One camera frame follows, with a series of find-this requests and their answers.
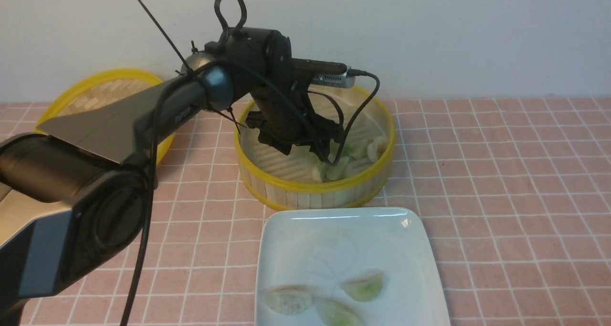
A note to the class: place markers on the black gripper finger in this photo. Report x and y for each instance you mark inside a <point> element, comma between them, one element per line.
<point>281,146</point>
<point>314,158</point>

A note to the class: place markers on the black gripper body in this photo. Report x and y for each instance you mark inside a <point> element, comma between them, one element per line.
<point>284,107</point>

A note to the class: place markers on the pale white dumpling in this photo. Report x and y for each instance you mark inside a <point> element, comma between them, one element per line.
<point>288,300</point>

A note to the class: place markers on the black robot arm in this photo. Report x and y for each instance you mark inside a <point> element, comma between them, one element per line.
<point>77,193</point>

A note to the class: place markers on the white square plate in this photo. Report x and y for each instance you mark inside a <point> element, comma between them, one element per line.
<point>319,249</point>

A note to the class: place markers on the green dumpling on plate right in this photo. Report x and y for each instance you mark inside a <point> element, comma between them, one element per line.
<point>365,288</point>

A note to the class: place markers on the green dumpling on plate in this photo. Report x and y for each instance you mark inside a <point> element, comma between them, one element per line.
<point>334,313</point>
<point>365,288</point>

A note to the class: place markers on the green dumpling on plate bottom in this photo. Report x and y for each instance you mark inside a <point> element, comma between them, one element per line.
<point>334,313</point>

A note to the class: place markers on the white steamer liner sheet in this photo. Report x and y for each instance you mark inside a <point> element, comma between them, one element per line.
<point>371,122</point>

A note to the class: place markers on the green dumpling in steamer front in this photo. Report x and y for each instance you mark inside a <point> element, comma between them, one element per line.
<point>337,171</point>

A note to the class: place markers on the green dumpling in steamer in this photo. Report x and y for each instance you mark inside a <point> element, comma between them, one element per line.
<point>337,171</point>
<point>356,150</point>

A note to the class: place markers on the yellow rimmed bamboo steamer basket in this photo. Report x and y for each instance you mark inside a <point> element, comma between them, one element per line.
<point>280,194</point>

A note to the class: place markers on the yellow rimmed bamboo steamer lid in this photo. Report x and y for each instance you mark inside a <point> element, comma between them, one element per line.
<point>90,94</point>

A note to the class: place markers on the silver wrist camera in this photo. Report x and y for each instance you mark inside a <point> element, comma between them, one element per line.
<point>343,81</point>

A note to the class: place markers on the black cable tie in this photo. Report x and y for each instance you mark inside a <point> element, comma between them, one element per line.
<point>160,30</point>

